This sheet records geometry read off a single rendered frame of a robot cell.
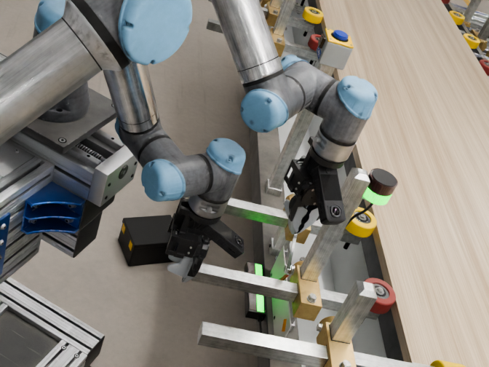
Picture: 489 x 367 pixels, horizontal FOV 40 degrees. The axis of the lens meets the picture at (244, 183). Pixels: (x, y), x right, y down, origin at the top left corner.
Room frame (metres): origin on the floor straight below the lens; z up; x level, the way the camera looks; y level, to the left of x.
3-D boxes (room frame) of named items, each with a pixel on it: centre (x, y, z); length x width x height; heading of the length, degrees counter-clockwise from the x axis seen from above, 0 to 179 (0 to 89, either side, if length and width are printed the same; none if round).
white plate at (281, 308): (1.19, -0.18, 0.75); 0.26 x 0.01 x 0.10; 14
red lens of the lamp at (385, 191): (1.18, -0.26, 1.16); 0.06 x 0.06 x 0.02
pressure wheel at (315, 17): (2.62, 0.00, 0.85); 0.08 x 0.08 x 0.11
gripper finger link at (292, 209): (1.11, -0.12, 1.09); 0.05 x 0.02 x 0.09; 125
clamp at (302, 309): (1.15, -0.22, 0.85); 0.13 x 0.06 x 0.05; 14
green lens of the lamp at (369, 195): (1.18, -0.26, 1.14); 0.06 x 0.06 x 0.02
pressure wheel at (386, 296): (1.17, -0.37, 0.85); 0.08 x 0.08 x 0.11
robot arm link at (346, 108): (1.13, -0.13, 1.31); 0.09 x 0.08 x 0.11; 72
